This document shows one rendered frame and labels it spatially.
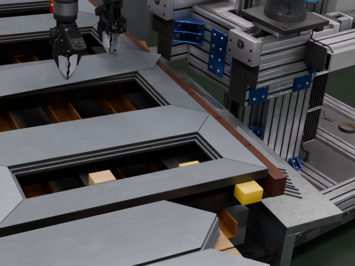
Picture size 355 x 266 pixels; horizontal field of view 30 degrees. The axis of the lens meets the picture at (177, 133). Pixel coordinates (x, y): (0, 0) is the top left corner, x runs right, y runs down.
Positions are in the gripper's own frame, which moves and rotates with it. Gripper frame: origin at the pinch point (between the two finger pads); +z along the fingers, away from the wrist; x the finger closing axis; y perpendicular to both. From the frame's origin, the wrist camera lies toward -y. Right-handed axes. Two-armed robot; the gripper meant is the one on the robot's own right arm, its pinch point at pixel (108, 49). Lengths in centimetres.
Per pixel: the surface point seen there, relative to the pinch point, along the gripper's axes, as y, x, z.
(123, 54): 4.7, 3.8, 0.6
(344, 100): -70, 188, 85
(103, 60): 7.3, -4.9, 0.7
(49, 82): 18.9, -28.1, 0.7
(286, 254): 95, 18, 27
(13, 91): 21.5, -40.4, 0.7
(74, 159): 64, -35, 2
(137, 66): 15.5, 4.6, 0.6
